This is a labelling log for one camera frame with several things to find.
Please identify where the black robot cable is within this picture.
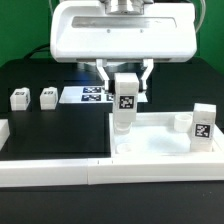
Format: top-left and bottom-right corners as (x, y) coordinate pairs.
(22, 43), (53, 61)

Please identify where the white U-shaped obstacle fence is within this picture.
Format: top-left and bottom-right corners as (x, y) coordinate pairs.
(0, 128), (224, 187)

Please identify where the white marker sheet with tags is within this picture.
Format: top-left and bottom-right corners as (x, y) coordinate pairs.
(58, 85), (149, 104)

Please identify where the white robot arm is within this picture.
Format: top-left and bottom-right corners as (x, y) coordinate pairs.
(50, 0), (197, 92)

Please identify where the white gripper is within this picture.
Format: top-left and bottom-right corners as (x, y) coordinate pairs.
(50, 0), (197, 93)

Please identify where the white square tabletop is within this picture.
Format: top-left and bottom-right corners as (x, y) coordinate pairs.
(108, 111), (224, 158)

